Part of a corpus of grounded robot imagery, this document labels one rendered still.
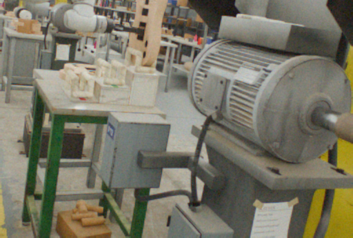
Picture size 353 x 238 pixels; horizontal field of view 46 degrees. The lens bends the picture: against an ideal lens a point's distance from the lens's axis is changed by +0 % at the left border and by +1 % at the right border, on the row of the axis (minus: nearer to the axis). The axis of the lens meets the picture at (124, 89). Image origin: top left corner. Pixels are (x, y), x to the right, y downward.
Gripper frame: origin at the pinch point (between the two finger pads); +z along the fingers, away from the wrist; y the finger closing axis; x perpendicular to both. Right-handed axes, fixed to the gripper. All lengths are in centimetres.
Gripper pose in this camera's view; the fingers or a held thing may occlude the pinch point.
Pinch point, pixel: (140, 31)
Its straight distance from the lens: 220.6
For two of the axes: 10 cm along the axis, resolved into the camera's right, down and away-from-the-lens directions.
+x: 1.7, -9.7, -1.9
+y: 3.1, 2.3, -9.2
